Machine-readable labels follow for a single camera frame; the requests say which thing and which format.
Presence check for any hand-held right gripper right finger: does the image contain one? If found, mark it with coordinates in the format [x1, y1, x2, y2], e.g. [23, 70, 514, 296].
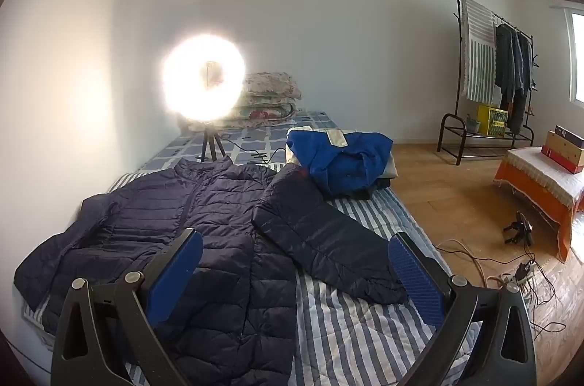
[388, 232, 538, 386]

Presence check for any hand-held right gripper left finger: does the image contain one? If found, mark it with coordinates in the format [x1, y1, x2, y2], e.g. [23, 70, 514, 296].
[51, 228, 204, 386]

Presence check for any navy puffer jacket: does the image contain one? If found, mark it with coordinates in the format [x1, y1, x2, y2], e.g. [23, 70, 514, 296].
[14, 155, 409, 386]

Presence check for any black clothes rack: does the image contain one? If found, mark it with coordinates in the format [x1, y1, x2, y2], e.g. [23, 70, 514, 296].
[437, 0, 539, 165]

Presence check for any white power strip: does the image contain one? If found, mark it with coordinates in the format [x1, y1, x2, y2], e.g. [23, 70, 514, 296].
[499, 260, 537, 291]

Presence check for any black clamp device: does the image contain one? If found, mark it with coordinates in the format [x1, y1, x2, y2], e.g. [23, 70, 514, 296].
[503, 211, 535, 246]

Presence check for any blue and beige jacket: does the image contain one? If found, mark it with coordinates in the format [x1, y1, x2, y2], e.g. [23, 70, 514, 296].
[285, 126, 397, 200]

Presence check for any black tripod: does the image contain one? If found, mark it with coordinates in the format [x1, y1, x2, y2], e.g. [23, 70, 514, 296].
[197, 122, 225, 162]

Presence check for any table with orange cloth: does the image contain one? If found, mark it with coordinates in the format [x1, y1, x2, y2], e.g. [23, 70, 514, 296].
[493, 146, 584, 263]

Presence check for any blue checked bed sheet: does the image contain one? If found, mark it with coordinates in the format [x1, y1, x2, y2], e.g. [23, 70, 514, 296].
[137, 110, 341, 177]

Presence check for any white lace table cover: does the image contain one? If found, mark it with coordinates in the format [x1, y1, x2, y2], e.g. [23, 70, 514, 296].
[506, 146, 584, 209]

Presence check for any yellow crate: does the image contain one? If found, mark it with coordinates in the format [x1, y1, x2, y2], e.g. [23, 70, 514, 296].
[477, 104, 509, 138]

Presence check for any red floral folded quilt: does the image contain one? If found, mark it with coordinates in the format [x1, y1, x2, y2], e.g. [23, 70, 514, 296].
[223, 96, 297, 123]

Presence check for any red flat box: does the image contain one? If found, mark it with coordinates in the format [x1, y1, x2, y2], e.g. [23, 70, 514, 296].
[541, 145, 584, 175]

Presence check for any tan cardboard box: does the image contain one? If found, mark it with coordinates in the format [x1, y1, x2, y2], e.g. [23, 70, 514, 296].
[546, 131, 584, 166]

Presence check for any beige floral folded quilt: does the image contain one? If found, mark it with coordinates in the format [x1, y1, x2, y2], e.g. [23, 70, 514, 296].
[242, 72, 303, 101]

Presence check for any dark flat box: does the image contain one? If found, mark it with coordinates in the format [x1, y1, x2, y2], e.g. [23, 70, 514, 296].
[554, 125, 584, 149]

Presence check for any dark blue hanging garment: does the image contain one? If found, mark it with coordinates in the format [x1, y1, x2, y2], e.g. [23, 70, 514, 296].
[511, 29, 535, 135]

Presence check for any dark grey hanging garment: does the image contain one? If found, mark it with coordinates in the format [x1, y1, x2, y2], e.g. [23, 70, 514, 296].
[494, 23, 516, 106]

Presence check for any grey striped towel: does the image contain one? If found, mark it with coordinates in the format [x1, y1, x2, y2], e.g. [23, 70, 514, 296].
[460, 0, 498, 104]

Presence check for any window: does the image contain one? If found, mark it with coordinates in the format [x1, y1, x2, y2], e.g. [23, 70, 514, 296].
[563, 7, 584, 108]

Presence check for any black floor cable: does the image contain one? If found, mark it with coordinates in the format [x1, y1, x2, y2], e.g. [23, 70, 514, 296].
[525, 249, 567, 336]

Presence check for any black ring light cable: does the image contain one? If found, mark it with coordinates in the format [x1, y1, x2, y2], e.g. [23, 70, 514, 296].
[219, 140, 293, 165]

